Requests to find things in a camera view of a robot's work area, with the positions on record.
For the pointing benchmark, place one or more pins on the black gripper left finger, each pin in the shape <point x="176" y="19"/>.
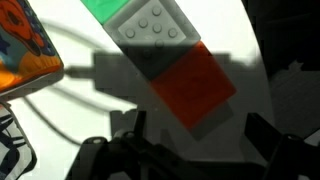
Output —
<point x="131" y="153"/>

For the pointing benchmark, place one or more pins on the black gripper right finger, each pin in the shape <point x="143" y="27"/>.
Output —
<point x="288" y="156"/>

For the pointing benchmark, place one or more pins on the orange block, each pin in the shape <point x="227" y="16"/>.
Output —
<point x="193" y="86"/>

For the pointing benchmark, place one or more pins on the black white foam cube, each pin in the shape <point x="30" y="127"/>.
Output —
<point x="17" y="156"/>

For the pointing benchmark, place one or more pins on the grey studded block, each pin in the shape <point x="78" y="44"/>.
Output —
<point x="153" y="34"/>

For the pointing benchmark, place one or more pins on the orange foam cube number nine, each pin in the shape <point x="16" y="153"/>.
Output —
<point x="28" y="59"/>

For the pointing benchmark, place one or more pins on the green block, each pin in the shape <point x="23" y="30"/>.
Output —
<point x="103" y="10"/>

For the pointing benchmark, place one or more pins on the round white table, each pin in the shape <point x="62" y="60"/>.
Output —
<point x="163" y="127"/>

